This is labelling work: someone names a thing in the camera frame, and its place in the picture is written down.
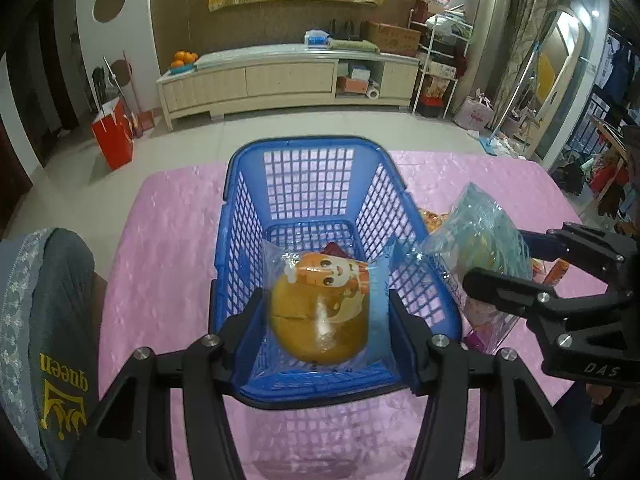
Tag arched standing mirror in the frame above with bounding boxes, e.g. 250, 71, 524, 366
520, 5, 586, 161

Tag green folded cushion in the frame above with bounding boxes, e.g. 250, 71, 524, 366
327, 38, 379, 54

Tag grey cushion with yellow print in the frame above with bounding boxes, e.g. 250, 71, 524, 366
0, 227, 108, 480

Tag white pink shopping bag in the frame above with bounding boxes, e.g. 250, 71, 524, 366
454, 91, 493, 131

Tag clear bluish snack packet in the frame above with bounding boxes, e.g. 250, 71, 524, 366
395, 182, 533, 356

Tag orange snack packet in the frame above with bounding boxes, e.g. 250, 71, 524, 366
417, 207, 453, 236

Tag beige tv cabinet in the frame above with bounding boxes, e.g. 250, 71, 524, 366
156, 45, 421, 132

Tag blue plastic basket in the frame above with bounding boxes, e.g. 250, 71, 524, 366
207, 135, 463, 411

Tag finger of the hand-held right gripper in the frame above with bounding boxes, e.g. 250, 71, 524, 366
462, 266, 619, 334
517, 221, 629, 287

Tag cardboard box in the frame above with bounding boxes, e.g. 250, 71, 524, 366
361, 21, 422, 58

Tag clothes on wooden rack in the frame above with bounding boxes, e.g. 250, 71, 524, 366
560, 125, 640, 221

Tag small red packet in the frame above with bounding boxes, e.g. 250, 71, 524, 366
320, 241, 351, 261

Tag pink tablecloth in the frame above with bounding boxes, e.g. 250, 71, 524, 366
97, 147, 618, 480

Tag bun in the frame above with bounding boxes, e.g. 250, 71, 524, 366
252, 237, 398, 381

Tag patterned curtain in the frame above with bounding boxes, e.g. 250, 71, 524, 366
492, 0, 551, 126

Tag white metal rack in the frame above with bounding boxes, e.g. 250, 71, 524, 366
411, 5, 473, 120

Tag orange printed snack bag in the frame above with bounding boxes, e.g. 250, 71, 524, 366
422, 80, 455, 103

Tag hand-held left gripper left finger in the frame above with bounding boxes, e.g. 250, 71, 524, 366
65, 289, 267, 480

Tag red paper bag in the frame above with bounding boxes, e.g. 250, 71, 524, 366
91, 99, 135, 171

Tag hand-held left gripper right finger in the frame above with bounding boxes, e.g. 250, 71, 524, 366
388, 291, 591, 480

